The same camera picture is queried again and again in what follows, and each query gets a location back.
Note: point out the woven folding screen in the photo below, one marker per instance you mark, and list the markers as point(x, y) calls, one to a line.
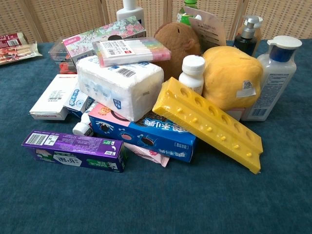
point(73, 14)

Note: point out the pastel highlighter pen set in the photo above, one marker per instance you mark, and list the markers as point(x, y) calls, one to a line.
point(134, 52)

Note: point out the pink snack packet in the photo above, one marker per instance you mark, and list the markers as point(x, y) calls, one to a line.
point(148, 153)

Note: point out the white lotion bottle blue cap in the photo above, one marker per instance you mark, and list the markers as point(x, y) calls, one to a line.
point(273, 80)

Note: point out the red snack package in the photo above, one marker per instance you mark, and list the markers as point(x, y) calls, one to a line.
point(14, 47)

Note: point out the white tissue pack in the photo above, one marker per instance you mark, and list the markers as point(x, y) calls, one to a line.
point(122, 85)

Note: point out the dark pump bottle silver top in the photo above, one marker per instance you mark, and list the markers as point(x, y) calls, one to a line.
point(247, 34)

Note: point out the blue white small carton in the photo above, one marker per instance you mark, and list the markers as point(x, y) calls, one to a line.
point(76, 101)

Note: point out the small white dropper bottle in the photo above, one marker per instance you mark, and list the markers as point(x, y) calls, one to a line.
point(84, 125)

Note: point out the floral pink tissue box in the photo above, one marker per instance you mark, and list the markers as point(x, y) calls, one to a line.
point(102, 36)

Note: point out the purple Darlie toothpaste box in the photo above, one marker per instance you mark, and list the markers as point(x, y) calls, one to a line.
point(78, 151)

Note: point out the white red-trimmed carton box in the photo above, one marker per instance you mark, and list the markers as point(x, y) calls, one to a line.
point(52, 97)

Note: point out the small white pill bottle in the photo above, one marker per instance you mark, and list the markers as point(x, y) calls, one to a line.
point(192, 73)

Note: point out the yellow plastic test tube rack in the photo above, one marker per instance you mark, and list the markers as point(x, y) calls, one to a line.
point(209, 122)

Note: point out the clear box with red items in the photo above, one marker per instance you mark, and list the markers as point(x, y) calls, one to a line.
point(62, 61)

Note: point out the brown capybara plush toy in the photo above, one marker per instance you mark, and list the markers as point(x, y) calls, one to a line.
point(179, 46)

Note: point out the green drink bottle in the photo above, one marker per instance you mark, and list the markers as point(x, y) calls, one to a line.
point(186, 14)

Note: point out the yellow plush toy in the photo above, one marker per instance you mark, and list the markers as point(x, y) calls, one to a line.
point(229, 75)

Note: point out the teal table cloth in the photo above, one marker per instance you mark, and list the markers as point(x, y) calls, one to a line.
point(156, 195)

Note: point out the pink cardboard hang tag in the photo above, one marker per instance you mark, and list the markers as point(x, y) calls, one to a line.
point(207, 26)

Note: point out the blue Oreo cookie box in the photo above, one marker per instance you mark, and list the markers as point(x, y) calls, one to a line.
point(156, 135)

